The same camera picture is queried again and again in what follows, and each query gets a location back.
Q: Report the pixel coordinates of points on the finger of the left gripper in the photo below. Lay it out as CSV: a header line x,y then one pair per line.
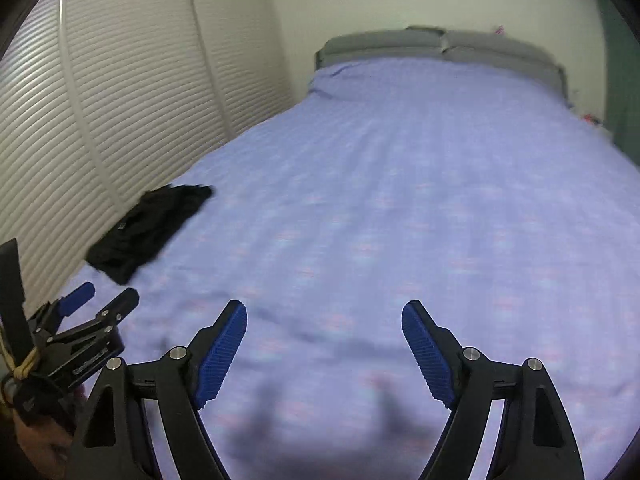
x,y
70,303
107,318

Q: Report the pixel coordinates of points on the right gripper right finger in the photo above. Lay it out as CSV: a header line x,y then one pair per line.
x,y
535,439

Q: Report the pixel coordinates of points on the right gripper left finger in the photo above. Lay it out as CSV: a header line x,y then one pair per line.
x,y
114,439

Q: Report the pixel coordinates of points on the black pants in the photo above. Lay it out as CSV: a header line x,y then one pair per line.
x,y
140,235

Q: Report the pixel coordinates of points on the person's left hand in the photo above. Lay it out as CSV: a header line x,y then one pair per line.
x,y
45,444

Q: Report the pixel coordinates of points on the white louvered wardrobe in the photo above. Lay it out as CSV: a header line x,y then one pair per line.
x,y
102,100

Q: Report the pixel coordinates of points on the purple floral bed sheet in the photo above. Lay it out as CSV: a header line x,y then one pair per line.
x,y
473,190

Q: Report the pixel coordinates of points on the grey padded headboard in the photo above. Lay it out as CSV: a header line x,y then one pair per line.
x,y
460,46

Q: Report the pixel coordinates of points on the green curtain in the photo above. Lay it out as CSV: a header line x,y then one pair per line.
x,y
621,116

